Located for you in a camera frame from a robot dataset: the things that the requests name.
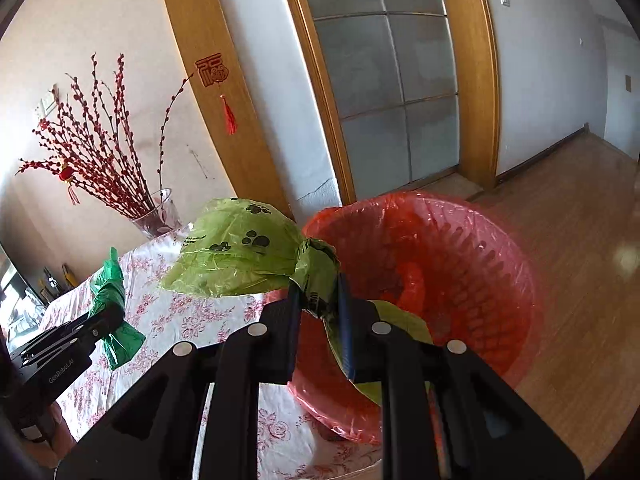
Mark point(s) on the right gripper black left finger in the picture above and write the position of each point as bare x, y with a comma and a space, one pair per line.
194, 413

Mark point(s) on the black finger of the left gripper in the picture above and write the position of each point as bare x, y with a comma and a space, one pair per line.
86, 328

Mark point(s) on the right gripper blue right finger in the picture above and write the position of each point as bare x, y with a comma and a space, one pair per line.
446, 414

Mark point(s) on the dark green plastic bag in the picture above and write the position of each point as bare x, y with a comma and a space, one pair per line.
120, 341

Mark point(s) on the light green paw-print bag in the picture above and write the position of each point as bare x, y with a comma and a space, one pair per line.
241, 247

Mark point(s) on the person's left hand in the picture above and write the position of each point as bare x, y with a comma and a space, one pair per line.
49, 453

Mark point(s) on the glass tv stand clutter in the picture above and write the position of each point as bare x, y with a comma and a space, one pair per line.
30, 311

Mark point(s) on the flat screen television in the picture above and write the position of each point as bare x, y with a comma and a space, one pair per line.
9, 295

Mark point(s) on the glass vase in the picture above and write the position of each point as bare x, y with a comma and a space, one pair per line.
162, 218

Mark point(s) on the white plastic laundry basket bin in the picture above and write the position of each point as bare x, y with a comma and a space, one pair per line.
425, 299

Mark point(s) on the red bin liner bag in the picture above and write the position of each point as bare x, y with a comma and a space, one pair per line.
430, 289

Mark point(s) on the small red lantern ornament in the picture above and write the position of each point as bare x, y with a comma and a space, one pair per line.
66, 175

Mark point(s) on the red berry branch bouquet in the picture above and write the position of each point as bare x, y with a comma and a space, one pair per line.
92, 132

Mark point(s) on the red fu tassel ornament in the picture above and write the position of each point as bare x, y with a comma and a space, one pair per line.
213, 72

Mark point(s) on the frosted glass sliding door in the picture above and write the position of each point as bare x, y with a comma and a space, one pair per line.
391, 67

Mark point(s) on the white wall switch socket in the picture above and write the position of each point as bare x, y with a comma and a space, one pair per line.
47, 105

